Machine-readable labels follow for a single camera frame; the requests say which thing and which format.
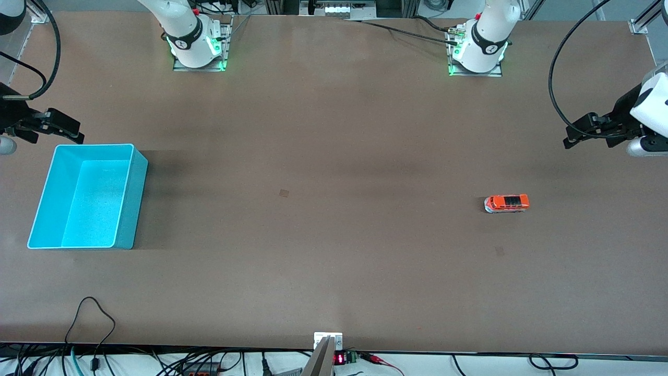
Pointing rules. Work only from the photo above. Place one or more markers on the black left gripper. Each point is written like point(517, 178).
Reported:
point(622, 110)

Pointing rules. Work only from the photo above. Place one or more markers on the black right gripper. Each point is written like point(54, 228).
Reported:
point(11, 116)

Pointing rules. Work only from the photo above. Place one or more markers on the orange toy bus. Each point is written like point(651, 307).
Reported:
point(507, 202)

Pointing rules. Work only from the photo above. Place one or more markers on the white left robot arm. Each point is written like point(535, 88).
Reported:
point(485, 36)

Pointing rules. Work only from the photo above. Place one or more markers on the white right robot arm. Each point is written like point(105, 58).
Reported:
point(182, 26)

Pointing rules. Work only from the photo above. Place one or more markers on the blue plastic box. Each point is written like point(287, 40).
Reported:
point(94, 203)

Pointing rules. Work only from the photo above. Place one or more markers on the silver lit device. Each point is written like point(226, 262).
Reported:
point(347, 9)

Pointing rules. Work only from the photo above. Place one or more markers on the dark power strip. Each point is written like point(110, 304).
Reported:
point(201, 371)

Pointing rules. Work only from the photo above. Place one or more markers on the red clip lead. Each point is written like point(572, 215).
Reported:
point(377, 359)

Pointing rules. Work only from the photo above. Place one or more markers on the red digit display module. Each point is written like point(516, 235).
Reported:
point(340, 359)

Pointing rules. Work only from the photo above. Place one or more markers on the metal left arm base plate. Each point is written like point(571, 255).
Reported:
point(496, 72)

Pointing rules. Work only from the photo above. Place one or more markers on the aluminium frame corner bracket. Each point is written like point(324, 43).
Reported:
point(42, 15)

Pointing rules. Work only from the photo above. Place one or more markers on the aluminium frame profile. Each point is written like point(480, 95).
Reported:
point(637, 26)

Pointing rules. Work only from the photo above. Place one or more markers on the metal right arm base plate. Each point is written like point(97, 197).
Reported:
point(225, 42)

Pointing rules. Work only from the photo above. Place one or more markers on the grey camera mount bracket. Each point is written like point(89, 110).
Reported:
point(323, 360)

